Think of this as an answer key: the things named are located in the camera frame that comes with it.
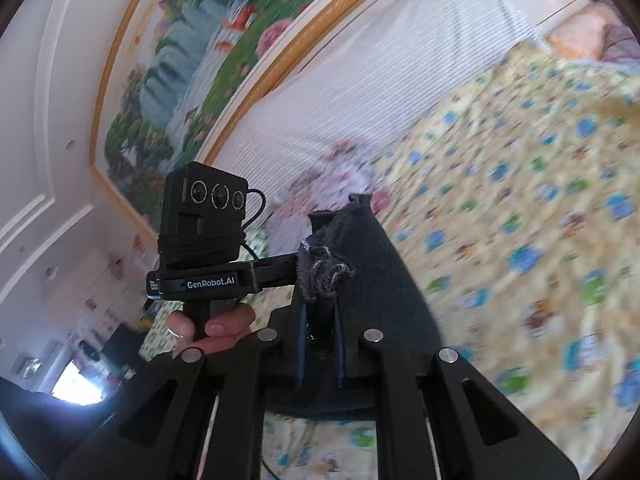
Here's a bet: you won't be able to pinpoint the left hand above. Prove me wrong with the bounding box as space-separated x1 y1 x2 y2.
166 304 256 356

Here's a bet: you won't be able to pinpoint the gold framed landscape painting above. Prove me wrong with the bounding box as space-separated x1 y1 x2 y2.
89 0 366 240

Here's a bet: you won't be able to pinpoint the black pants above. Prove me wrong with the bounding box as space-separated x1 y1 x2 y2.
267 194 442 420

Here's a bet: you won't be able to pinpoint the yellow bear print quilt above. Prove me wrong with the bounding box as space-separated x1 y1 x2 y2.
139 41 640 480

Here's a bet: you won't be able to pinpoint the black cable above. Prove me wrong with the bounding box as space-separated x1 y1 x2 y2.
238 186 268 261

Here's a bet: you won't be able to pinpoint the floral ruffled pillow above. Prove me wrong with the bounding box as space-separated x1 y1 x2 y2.
260 141 390 256

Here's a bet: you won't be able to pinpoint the black left gripper camera box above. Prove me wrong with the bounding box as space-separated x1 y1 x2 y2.
158 162 248 271

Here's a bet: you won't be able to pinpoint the white striped headboard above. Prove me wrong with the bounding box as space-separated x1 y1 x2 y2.
213 0 539 196

